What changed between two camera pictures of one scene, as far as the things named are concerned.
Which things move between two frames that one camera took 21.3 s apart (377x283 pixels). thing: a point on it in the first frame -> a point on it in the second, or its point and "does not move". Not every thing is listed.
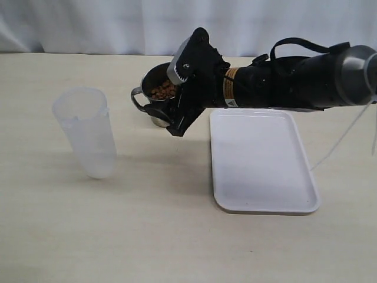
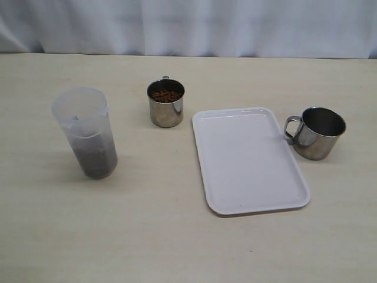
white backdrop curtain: x=159 y=27 does not move
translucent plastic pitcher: x=85 y=113 does not move
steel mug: x=158 y=85 -> x=317 y=132
